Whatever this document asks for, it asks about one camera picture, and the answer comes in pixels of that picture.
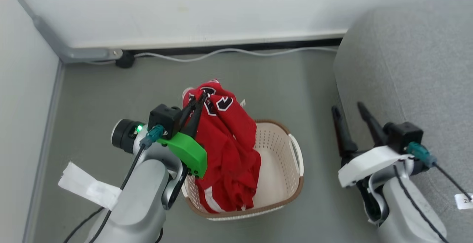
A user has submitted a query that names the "teal cable connector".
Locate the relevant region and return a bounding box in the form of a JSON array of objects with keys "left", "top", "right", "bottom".
[
  {"left": 406, "top": 142, "right": 438, "bottom": 167},
  {"left": 139, "top": 124, "right": 165, "bottom": 150}
]

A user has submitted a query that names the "small white label tag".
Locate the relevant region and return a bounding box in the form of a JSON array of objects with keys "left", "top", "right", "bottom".
[{"left": 454, "top": 193, "right": 473, "bottom": 211}]

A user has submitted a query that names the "cream laundry basket brown rim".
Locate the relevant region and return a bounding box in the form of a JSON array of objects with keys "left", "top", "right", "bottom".
[{"left": 181, "top": 119, "right": 304, "bottom": 222}]

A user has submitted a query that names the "black right connector cable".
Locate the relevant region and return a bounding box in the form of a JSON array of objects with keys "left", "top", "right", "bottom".
[{"left": 432, "top": 163, "right": 473, "bottom": 201}]

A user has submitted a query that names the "teal right cable connector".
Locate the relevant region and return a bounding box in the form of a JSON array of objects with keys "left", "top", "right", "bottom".
[{"left": 406, "top": 142, "right": 438, "bottom": 167}]

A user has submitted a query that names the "grey metal corner conduit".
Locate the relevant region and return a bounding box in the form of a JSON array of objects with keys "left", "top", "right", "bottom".
[{"left": 0, "top": 0, "right": 123, "bottom": 64}]

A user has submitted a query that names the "red white sports jersey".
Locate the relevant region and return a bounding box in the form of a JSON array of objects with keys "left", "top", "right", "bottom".
[{"left": 181, "top": 79, "right": 262, "bottom": 214}]

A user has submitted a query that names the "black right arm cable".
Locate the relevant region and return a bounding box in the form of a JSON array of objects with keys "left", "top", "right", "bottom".
[{"left": 392, "top": 165, "right": 450, "bottom": 243}]

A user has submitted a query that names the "white paper tag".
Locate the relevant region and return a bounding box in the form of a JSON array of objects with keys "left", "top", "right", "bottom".
[{"left": 58, "top": 161, "right": 123, "bottom": 211}]

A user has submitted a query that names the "grey fabric sofa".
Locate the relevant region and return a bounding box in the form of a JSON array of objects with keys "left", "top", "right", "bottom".
[{"left": 332, "top": 0, "right": 473, "bottom": 243}]

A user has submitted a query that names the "black round floor plug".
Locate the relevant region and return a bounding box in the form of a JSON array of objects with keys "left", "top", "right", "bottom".
[{"left": 115, "top": 50, "right": 136, "bottom": 69}]

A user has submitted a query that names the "white floor cable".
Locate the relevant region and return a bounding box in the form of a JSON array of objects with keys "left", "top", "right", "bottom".
[{"left": 84, "top": 47, "right": 339, "bottom": 65}]

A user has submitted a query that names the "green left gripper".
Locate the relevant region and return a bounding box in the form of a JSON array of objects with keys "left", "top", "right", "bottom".
[{"left": 162, "top": 92, "right": 208, "bottom": 179}]

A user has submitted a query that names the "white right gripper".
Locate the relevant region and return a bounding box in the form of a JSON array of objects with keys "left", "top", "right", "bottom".
[{"left": 331, "top": 102, "right": 415, "bottom": 188}]

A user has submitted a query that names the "teal left cable connector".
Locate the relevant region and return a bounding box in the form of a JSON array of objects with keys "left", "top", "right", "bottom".
[{"left": 139, "top": 124, "right": 165, "bottom": 150}]

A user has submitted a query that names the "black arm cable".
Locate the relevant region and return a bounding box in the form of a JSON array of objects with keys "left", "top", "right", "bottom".
[
  {"left": 392, "top": 165, "right": 450, "bottom": 243},
  {"left": 63, "top": 145, "right": 147, "bottom": 243}
]

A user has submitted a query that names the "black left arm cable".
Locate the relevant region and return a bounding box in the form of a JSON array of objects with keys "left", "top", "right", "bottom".
[{"left": 63, "top": 145, "right": 147, "bottom": 243}]

